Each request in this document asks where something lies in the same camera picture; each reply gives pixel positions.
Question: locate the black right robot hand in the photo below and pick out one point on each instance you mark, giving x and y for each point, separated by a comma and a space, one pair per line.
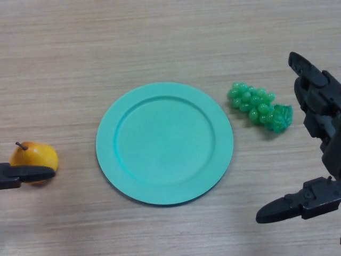
322, 106

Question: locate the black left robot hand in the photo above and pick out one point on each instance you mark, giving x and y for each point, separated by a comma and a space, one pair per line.
29, 173

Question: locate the yellow pear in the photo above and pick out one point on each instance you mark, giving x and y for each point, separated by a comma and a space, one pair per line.
34, 154

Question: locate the green round plate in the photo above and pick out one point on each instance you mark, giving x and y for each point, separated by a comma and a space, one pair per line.
164, 144

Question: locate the green grape bunch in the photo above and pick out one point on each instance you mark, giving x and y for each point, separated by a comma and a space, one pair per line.
255, 105

